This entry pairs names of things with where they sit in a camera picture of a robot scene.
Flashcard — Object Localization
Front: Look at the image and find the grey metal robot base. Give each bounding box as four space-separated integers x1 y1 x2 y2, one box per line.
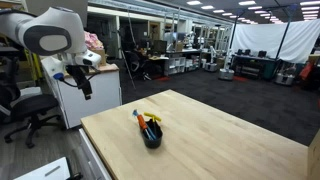
274 71 296 87
218 67 235 82

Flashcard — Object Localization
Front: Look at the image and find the orange hanging bag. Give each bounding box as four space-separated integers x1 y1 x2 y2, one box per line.
298 61 315 81

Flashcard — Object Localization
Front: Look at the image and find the white table drawer base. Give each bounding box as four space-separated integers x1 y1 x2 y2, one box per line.
78 128 113 180

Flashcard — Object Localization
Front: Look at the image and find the orange screwdriver with blue tip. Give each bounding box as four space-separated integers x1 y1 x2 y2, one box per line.
132 109 153 141

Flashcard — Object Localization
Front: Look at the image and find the yellow black striped pole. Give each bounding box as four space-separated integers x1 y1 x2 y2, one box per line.
23 49 44 81

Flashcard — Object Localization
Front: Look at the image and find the yellow T-handle tool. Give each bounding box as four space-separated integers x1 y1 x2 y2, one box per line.
143 111 162 134

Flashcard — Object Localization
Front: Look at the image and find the white cabinet with wooden top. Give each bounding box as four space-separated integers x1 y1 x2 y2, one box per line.
39 54 123 130

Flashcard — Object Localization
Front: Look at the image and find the white backdrop curtain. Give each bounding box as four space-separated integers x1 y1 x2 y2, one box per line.
230 18 320 64

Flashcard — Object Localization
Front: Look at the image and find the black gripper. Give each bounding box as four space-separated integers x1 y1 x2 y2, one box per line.
65 64 94 101

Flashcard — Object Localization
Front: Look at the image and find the pink cloth bundle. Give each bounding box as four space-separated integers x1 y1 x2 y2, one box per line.
83 30 105 51

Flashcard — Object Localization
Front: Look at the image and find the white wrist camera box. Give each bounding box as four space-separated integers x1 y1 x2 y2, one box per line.
74 49 103 69

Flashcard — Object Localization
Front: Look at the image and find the black office chair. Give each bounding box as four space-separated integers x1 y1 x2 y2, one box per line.
124 49 151 81
0 56 64 149

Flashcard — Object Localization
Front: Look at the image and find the small cardboard box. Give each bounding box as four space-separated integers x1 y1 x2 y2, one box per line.
89 48 108 68

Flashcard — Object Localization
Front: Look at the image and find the black computer monitor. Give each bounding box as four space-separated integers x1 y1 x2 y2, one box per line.
152 39 168 55

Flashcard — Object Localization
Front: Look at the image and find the black backdrop stand pole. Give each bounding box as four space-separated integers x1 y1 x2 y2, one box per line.
275 5 296 60
229 12 241 52

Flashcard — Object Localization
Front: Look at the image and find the white shelf unit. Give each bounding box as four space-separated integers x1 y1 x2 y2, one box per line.
164 56 187 76

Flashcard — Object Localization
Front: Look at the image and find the blue pen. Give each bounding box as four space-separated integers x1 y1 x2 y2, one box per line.
145 128 157 141

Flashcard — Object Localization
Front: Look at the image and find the black work table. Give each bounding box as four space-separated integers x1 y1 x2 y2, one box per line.
232 54 278 81

